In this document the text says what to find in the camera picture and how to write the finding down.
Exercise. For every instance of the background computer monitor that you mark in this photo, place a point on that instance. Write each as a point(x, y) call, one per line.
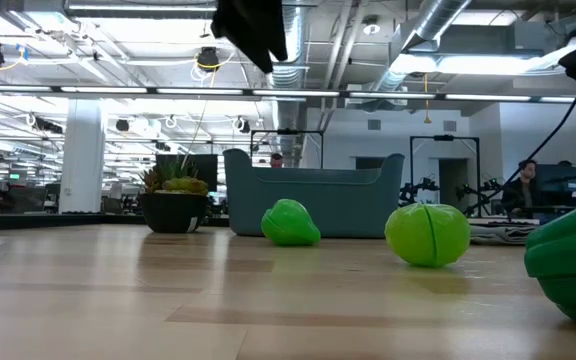
point(560, 185)

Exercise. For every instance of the white pillar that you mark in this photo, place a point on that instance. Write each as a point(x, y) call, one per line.
point(82, 155)

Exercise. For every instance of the light green toy cabbage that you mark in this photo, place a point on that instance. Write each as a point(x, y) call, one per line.
point(428, 235)

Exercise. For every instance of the dark green toy pepper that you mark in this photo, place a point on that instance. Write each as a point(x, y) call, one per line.
point(573, 260)

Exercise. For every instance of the bright green toy apple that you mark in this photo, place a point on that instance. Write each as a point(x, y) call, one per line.
point(288, 225)

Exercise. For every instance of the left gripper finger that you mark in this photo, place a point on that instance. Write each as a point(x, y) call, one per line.
point(245, 40)
point(273, 40)

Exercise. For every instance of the silver ventilation duct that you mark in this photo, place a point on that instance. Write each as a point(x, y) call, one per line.
point(293, 75)

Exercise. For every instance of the teal plastic bin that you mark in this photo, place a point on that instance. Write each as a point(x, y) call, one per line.
point(348, 205)

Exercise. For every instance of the potted succulent plant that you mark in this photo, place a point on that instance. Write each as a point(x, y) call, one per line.
point(173, 207)

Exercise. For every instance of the person's head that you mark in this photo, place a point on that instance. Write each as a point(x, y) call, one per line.
point(276, 161)

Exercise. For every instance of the black aluminium table frame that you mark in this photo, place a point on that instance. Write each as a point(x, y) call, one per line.
point(68, 220)

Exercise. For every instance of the folded grey cloth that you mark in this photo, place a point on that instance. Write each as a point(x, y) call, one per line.
point(503, 234)

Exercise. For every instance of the person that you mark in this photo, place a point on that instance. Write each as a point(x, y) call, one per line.
point(520, 192)

